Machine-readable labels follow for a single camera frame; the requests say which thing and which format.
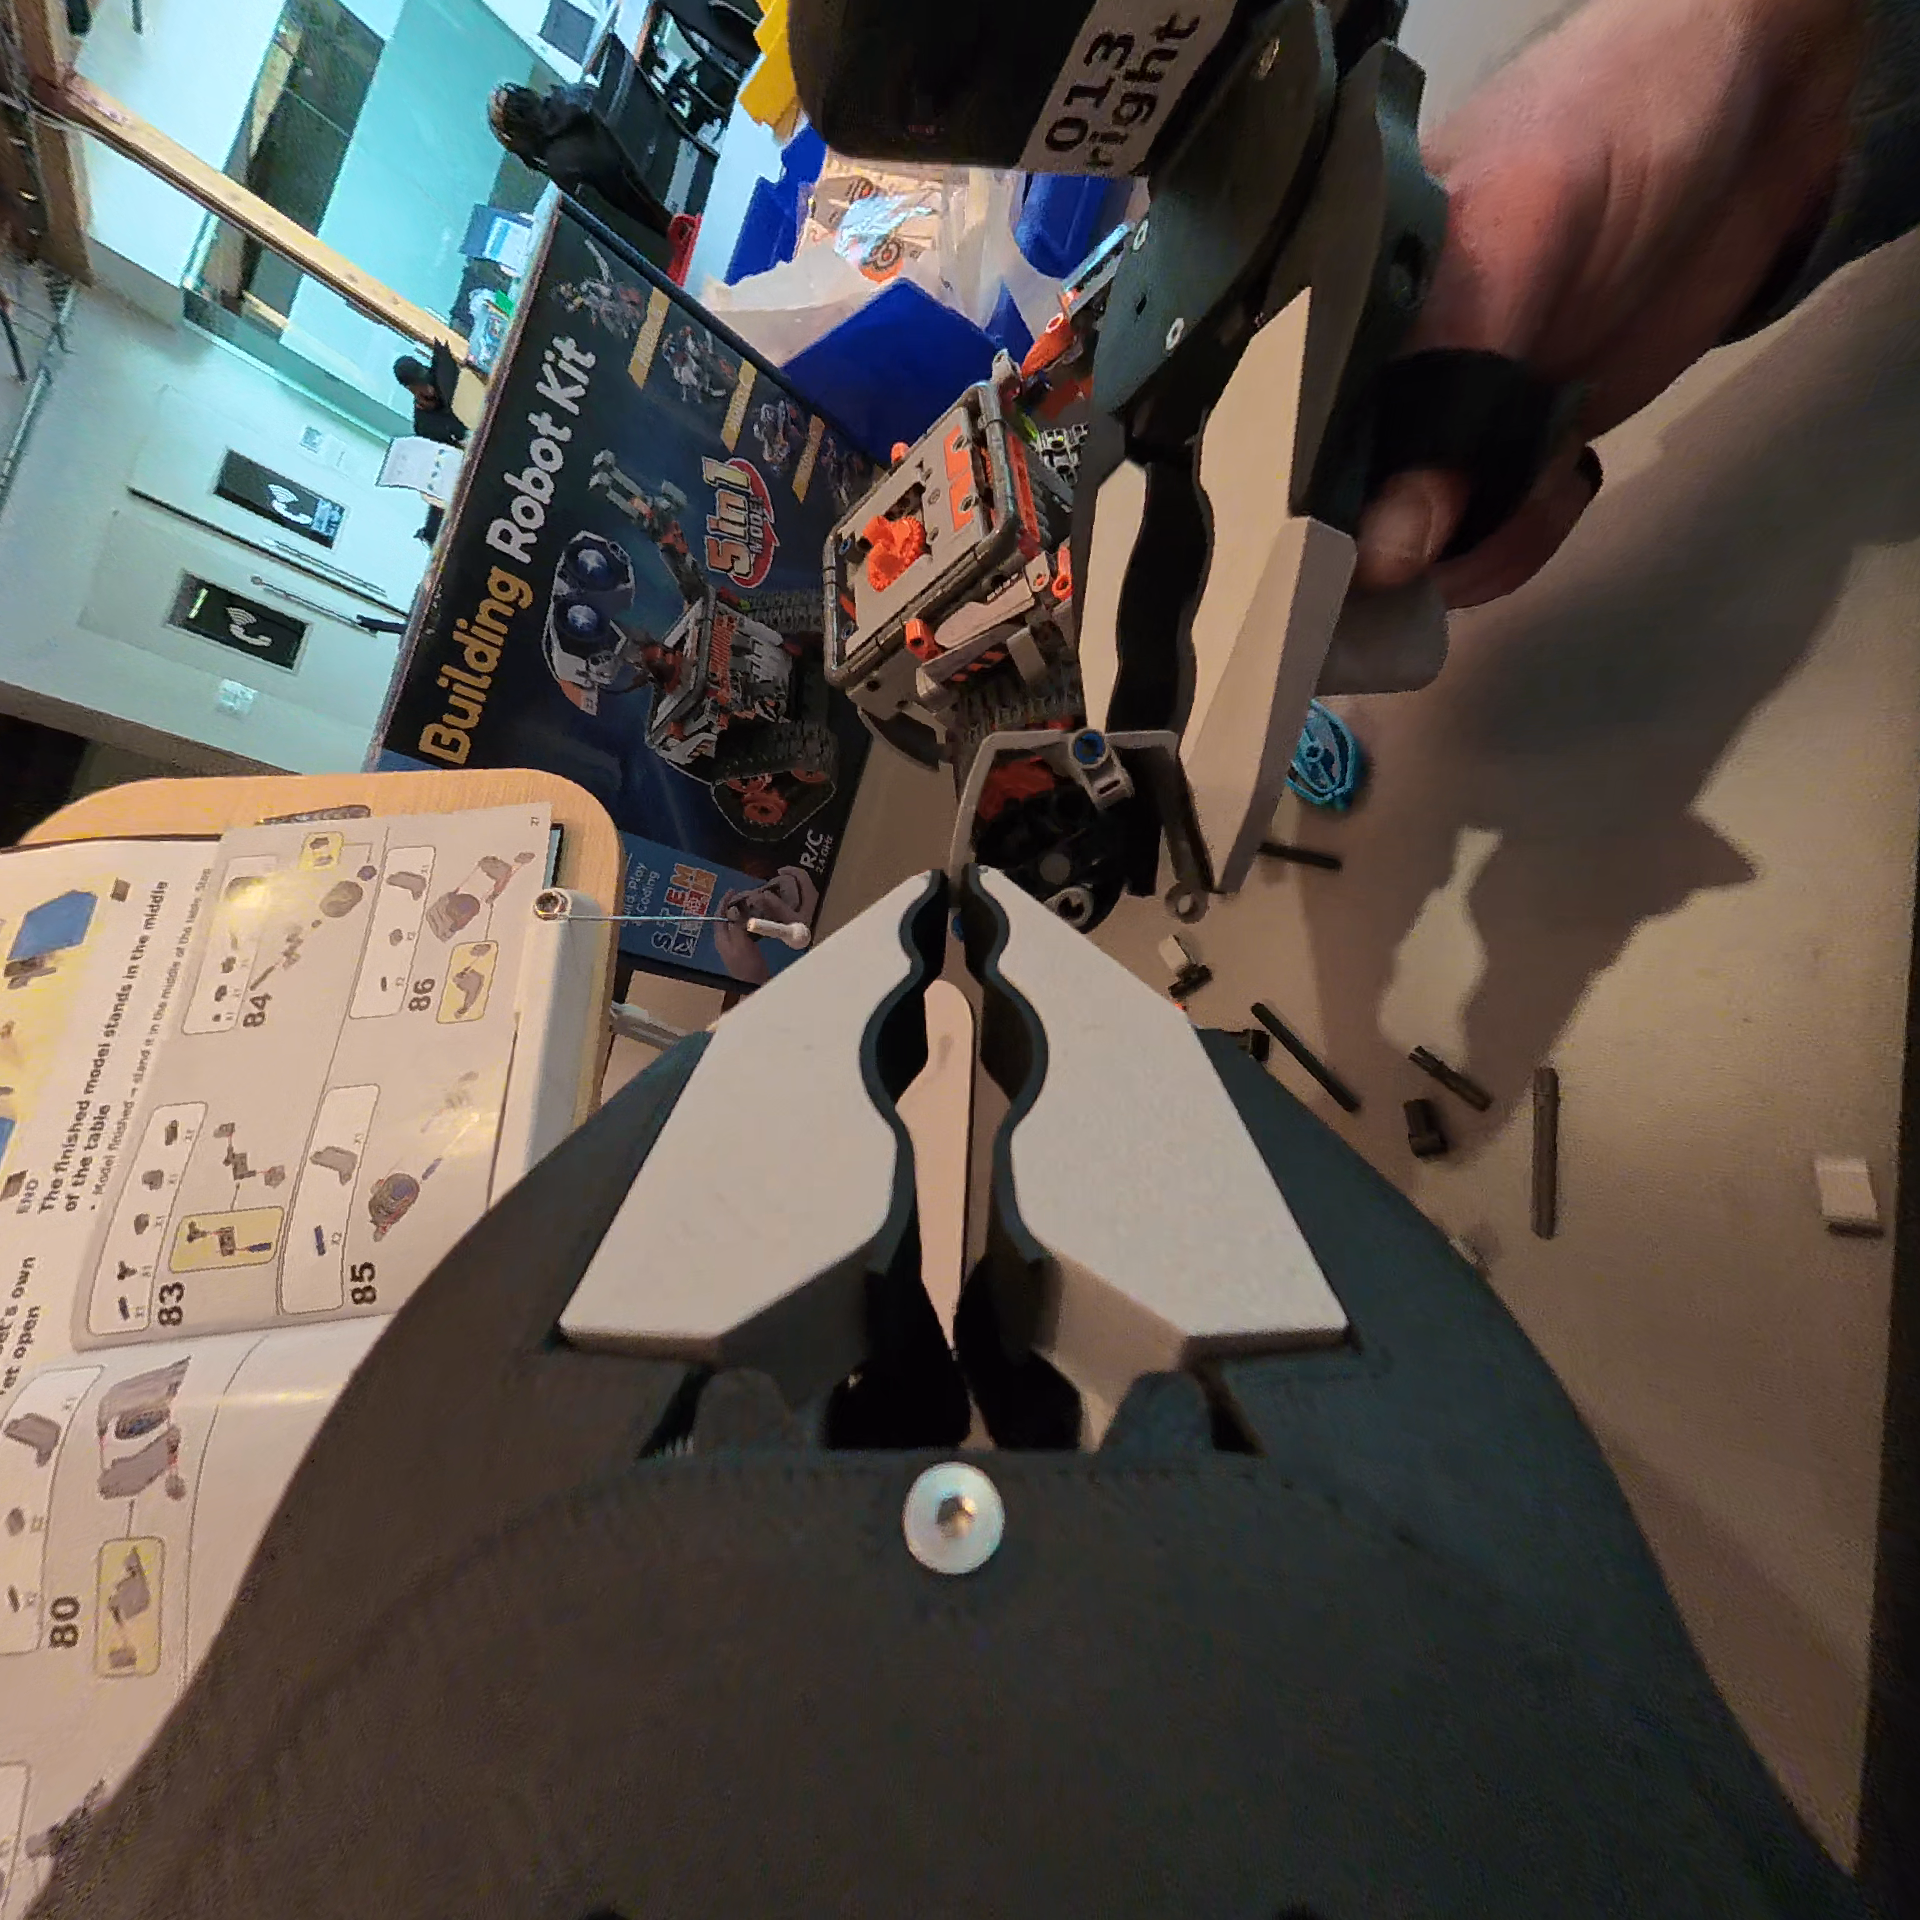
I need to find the instruction booklet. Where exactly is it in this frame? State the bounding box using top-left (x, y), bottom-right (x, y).
top-left (0, 810), bottom-right (570, 1920)

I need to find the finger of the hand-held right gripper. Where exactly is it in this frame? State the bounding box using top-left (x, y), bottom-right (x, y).
top-left (1180, 283), bottom-right (1361, 898)
top-left (1078, 436), bottom-right (1217, 743)

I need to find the person's right hand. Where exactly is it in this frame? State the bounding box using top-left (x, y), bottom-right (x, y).
top-left (1348, 0), bottom-right (1877, 612)

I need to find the black wall sign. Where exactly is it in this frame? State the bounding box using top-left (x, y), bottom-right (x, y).
top-left (217, 446), bottom-right (357, 553)
top-left (164, 574), bottom-right (313, 674)

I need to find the robot kit box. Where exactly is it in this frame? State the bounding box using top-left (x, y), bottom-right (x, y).
top-left (367, 195), bottom-right (901, 992)

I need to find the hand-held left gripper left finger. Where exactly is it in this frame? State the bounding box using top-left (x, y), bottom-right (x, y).
top-left (557, 870), bottom-right (964, 1452)

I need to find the yellow storage bin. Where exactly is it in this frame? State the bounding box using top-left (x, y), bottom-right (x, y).
top-left (746, 0), bottom-right (830, 134)

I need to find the grey orange tracked toy robot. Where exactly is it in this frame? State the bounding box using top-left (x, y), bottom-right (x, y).
top-left (822, 224), bottom-right (1202, 758)

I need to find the blue plastic separator tool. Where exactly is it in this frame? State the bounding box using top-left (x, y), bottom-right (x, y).
top-left (1286, 696), bottom-right (1371, 817)

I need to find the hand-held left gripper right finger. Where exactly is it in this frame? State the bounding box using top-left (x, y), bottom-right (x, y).
top-left (955, 870), bottom-right (1354, 1452)

